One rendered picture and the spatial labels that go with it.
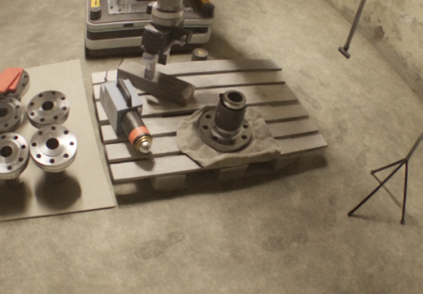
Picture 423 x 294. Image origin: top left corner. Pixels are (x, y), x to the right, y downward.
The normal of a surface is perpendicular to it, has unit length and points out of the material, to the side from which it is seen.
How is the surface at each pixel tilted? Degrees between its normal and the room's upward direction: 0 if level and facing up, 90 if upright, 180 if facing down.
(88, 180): 0
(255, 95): 0
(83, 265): 0
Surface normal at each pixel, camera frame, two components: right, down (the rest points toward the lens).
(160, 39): -0.35, 0.59
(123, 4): 0.29, 0.70
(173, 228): 0.20, -0.70
